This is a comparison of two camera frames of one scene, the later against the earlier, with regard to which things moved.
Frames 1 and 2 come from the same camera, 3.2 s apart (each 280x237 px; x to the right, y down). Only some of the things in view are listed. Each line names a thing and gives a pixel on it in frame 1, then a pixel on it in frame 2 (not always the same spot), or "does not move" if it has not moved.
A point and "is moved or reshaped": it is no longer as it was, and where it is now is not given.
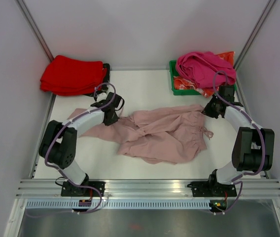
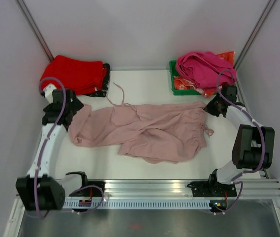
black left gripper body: [114, 119] to [75, 105]
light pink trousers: [161, 135] is moved or reshaped
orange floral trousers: [180, 84] does not move
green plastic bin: [177, 92] does not move
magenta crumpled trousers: [202, 68] does not move
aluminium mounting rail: [29, 189] does not move
